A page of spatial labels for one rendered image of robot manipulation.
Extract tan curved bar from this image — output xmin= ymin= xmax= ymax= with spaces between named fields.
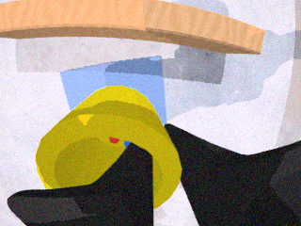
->
xmin=0 ymin=0 xmax=264 ymax=56

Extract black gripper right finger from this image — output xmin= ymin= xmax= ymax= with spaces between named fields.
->
xmin=163 ymin=124 xmax=301 ymax=226

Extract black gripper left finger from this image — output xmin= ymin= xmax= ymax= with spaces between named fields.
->
xmin=7 ymin=142 xmax=154 ymax=226

